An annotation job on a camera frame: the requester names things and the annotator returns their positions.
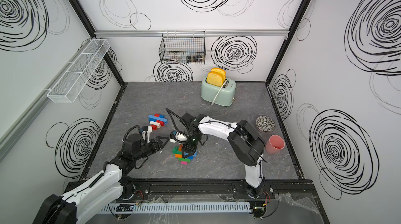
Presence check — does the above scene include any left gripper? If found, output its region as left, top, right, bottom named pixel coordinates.
left=133, top=136, right=169, bottom=161

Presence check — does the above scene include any green brick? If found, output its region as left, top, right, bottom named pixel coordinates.
left=178, top=158, right=192, bottom=162
left=172, top=147, right=182, bottom=155

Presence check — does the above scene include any white rectangular brick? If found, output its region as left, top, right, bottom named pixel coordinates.
left=149, top=121, right=161, bottom=128

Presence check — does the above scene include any light blue long brick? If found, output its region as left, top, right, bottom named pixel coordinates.
left=148, top=115, right=168, bottom=124

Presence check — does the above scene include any light blue vertical brick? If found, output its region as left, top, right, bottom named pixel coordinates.
left=188, top=152, right=197, bottom=160

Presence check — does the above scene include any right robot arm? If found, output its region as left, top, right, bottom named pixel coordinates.
left=166, top=108, right=266, bottom=190

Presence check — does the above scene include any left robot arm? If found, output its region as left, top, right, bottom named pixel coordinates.
left=33, top=133, right=170, bottom=224

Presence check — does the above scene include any mint green toaster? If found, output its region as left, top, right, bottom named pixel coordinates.
left=201, top=78, right=237, bottom=107

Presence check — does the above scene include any yellow toast slice front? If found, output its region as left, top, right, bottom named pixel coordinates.
left=206, top=71, right=226, bottom=87

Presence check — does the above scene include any yellow toast slice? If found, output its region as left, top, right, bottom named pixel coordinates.
left=206, top=71, right=226, bottom=87
left=211, top=67, right=226, bottom=79

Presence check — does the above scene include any yellow toast slice back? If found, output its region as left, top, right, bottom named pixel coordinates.
left=211, top=67, right=226, bottom=79

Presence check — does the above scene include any dark object in basket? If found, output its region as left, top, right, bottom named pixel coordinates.
left=186, top=55, right=205, bottom=63

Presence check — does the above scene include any speckled plate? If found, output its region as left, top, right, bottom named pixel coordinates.
left=255, top=115, right=276, bottom=133

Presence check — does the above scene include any pink cup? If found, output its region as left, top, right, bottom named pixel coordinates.
left=265, top=135, right=286, bottom=154

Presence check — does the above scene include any white toaster cable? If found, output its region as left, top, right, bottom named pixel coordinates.
left=210, top=78, right=230, bottom=106

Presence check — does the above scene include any black wire basket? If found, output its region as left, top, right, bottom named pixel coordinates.
left=158, top=30, right=206, bottom=65

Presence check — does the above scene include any white cable duct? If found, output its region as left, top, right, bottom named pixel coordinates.
left=100, top=202, right=251, bottom=215

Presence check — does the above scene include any white wire shelf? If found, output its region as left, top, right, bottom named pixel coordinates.
left=47, top=39, right=110, bottom=103

